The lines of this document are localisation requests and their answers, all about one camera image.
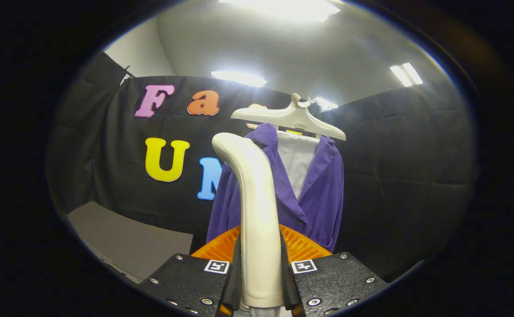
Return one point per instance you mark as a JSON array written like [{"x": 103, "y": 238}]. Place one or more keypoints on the white clothes hanger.
[{"x": 292, "y": 116}]

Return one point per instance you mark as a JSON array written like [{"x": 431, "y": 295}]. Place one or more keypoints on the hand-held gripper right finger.
[{"x": 336, "y": 281}]

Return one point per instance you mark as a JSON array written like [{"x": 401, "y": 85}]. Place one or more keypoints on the white garment steamer head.
[{"x": 259, "y": 220}]

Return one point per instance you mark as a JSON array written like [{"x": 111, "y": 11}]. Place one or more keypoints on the white shirt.
[{"x": 298, "y": 163}]

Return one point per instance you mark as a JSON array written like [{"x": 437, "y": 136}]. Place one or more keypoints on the large ceiling light panel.
[{"x": 283, "y": 9}]

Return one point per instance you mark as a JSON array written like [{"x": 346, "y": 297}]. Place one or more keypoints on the purple jacket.
[{"x": 323, "y": 193}]

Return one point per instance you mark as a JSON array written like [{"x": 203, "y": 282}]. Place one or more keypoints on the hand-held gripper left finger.
[{"x": 190, "y": 281}]

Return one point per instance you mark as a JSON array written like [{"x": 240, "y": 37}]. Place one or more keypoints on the black backdrop cloth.
[{"x": 415, "y": 176}]

